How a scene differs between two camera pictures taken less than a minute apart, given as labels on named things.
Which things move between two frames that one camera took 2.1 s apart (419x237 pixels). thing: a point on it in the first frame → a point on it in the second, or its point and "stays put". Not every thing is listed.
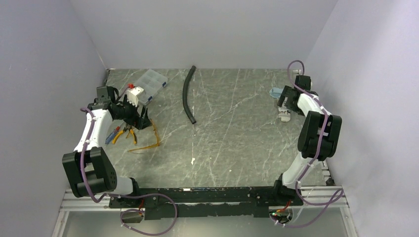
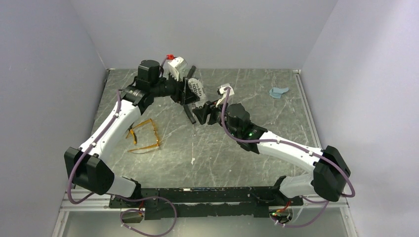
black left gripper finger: x=144 y=121 → x=190 y=98
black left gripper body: x=127 y=111 → x=170 y=87
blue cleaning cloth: x=275 y=92 stays put
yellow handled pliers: x=129 y=128 stays put
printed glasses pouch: x=284 y=114 → x=196 y=86
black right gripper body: x=290 y=104 → x=216 y=115
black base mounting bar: x=169 y=204 stays put
